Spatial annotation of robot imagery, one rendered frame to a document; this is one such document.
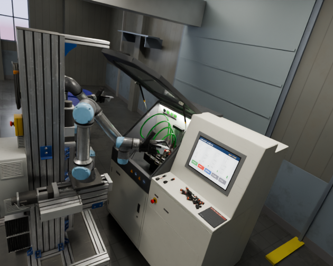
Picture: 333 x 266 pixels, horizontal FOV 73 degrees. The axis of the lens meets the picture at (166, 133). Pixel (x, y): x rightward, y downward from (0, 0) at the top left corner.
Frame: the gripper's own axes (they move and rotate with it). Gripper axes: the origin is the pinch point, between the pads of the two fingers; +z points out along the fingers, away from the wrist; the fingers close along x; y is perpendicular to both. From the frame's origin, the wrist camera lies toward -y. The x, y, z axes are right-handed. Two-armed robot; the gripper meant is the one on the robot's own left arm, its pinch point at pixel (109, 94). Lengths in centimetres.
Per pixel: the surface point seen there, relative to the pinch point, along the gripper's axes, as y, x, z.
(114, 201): 108, 54, -17
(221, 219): 26, 163, -39
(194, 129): -13, 107, -4
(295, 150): 9, 199, 143
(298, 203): 69, 234, 129
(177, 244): 66, 143, -46
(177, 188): 32, 120, -30
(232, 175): -2, 154, -22
